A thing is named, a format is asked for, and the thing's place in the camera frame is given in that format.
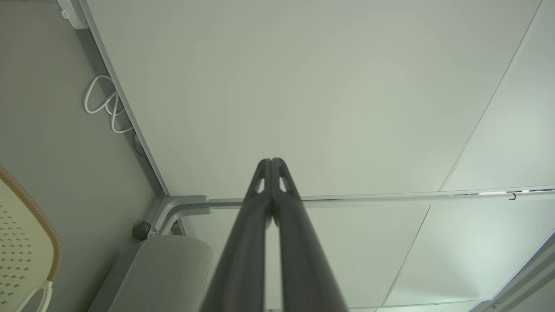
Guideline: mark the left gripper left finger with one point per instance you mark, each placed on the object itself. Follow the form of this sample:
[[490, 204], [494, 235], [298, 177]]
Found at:
[[243, 260]]

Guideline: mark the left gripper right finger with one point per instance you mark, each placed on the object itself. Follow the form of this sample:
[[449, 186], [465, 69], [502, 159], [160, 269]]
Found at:
[[303, 260]]

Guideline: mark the grey fabric sofa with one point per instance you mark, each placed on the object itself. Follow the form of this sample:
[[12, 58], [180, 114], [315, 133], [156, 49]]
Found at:
[[164, 277]]

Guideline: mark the grey partition foot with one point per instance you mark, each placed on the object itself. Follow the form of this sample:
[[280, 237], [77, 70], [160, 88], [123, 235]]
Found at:
[[177, 227], [182, 203]]

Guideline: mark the black caster wheel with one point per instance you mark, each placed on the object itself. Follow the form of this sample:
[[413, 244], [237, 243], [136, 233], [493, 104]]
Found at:
[[141, 230]]

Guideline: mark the large white partition board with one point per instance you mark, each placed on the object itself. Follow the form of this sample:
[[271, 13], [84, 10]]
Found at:
[[303, 86]]

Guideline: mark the beige perforated laundry basket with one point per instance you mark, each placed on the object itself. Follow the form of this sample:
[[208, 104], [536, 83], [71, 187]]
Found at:
[[17, 242]]

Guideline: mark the white power adapter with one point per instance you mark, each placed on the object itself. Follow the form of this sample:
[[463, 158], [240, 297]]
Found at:
[[73, 15]]

